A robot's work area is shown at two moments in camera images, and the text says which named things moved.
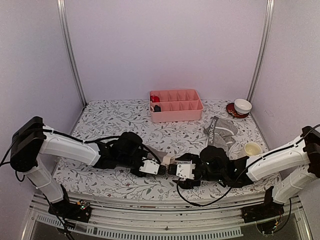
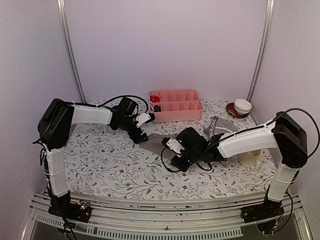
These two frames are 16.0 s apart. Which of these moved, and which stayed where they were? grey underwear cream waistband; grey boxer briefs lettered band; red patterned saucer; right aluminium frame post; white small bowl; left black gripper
Moved: grey underwear cream waistband; left black gripper
Stayed: white small bowl; red patterned saucer; right aluminium frame post; grey boxer briefs lettered band
